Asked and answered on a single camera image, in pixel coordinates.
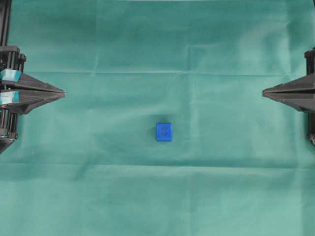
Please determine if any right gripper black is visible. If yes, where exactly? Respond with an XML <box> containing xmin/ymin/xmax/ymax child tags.
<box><xmin>262</xmin><ymin>46</ymin><xmax>315</xmax><ymax>146</ymax></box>

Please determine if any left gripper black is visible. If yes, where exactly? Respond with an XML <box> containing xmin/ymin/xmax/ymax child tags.
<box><xmin>0</xmin><ymin>45</ymin><xmax>66</xmax><ymax>140</ymax></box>

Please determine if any blue block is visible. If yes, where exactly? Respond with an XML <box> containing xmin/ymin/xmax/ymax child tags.
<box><xmin>156</xmin><ymin>123</ymin><xmax>173</xmax><ymax>142</ymax></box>

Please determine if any green table cloth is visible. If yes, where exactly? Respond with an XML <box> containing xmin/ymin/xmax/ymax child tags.
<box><xmin>0</xmin><ymin>0</ymin><xmax>315</xmax><ymax>236</ymax></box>

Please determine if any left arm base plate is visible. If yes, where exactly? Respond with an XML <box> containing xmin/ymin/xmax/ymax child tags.
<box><xmin>0</xmin><ymin>138</ymin><xmax>15</xmax><ymax>154</ymax></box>

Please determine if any black aluminium frame rail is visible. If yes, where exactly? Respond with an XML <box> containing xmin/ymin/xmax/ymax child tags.
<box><xmin>0</xmin><ymin>0</ymin><xmax>12</xmax><ymax>46</ymax></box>

